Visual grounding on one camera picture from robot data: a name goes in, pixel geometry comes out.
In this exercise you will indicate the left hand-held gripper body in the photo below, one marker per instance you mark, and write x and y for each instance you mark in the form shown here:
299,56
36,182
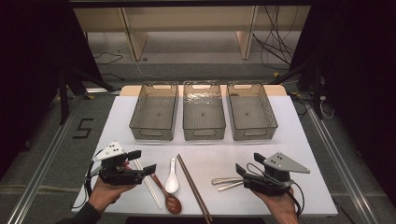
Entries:
120,177

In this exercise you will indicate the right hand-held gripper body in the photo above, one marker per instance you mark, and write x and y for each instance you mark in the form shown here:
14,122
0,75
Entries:
271,183

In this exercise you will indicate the white ceramic spoon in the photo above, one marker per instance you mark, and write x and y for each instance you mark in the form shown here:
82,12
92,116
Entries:
172,183

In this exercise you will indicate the brown wooden spoon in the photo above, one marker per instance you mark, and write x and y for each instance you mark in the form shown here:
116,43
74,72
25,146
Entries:
172,203

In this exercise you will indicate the smoky clear plastic bin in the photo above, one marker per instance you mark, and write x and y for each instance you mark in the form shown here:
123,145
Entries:
154,113
204,113
250,113

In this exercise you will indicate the person's left hand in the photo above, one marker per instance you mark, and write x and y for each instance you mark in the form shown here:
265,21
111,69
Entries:
104,194

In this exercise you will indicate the person's right hand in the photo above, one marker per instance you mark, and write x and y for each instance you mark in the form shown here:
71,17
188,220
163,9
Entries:
281,208

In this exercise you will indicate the black tripod stand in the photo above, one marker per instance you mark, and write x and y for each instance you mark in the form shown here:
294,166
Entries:
63,93
316,87

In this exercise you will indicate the dark curtain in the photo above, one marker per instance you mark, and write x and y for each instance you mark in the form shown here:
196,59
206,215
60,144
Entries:
358,77
31,77

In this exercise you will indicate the beige wooden desk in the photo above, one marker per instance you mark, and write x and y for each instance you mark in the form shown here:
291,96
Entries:
186,18

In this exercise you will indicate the aluminium floor rail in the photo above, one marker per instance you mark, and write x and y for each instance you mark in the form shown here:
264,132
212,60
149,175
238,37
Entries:
342,165
40,174

